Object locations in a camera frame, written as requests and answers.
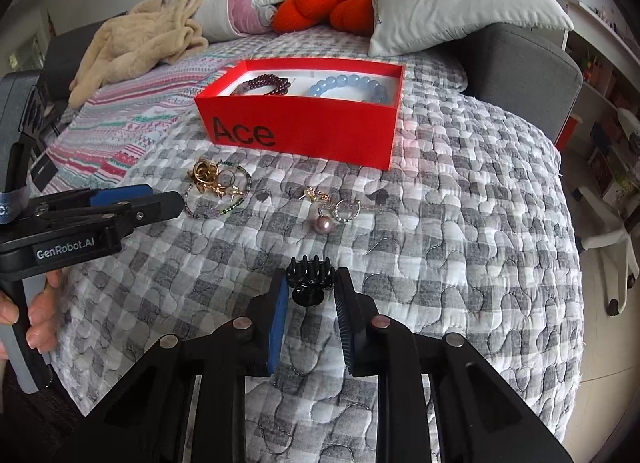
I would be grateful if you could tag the cluster of gold rings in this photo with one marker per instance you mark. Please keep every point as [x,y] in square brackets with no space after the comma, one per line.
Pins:
[207,177]

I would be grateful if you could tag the red cardboard box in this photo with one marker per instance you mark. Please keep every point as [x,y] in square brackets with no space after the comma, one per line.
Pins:
[300,130]

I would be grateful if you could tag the grey sofa armrest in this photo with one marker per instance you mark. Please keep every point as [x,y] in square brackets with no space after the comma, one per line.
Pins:
[525,73]

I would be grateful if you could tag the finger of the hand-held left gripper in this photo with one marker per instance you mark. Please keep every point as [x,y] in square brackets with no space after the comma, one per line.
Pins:
[150,210]
[122,196]

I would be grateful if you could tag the orange plush toy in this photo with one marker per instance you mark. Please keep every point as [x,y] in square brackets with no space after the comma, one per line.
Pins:
[320,0]

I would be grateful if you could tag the black hair claw clip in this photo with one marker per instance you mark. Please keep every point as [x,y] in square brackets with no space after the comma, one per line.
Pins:
[310,279]

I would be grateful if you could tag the white swivel chair base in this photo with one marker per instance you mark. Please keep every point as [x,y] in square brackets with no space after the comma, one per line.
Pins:
[607,233]

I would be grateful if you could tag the small gold earring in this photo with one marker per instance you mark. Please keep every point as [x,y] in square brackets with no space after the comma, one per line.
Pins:
[315,194]

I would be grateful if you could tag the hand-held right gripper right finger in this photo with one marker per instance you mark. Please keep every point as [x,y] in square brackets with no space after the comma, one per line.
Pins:
[345,328]

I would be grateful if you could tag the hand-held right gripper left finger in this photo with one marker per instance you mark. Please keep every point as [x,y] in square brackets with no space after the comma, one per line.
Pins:
[278,328]

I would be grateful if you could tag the small red bin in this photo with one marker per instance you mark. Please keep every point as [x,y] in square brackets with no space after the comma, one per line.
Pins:
[570,132]

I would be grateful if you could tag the grey checked quilt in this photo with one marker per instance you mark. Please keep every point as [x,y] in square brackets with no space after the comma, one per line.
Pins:
[450,253]

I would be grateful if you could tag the person's left hand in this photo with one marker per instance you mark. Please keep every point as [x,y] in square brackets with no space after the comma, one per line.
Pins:
[42,315]

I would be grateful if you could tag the white bookshelf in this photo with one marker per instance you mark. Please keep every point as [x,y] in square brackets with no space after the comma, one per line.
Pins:
[600,43]

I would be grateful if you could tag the beige plush garment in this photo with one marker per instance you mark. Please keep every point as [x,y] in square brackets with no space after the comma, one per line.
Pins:
[135,40]

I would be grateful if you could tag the striped patterned blanket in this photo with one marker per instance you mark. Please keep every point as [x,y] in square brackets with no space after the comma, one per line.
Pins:
[130,118]

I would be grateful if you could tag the grey printed pillow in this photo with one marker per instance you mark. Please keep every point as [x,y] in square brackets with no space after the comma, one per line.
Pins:
[450,3]

